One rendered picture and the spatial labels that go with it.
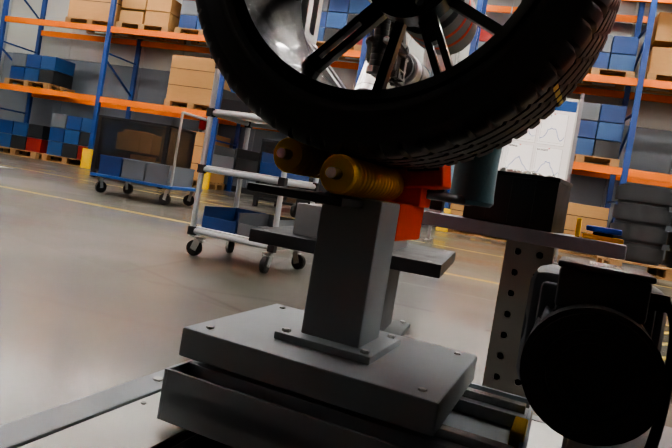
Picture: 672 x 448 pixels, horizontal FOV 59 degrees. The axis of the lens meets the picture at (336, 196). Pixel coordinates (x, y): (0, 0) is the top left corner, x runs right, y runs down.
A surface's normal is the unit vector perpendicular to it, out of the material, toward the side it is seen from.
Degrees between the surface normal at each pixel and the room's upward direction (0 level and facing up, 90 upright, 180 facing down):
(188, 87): 90
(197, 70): 90
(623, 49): 90
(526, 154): 90
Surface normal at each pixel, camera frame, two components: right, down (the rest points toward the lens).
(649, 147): -0.26, -0.03
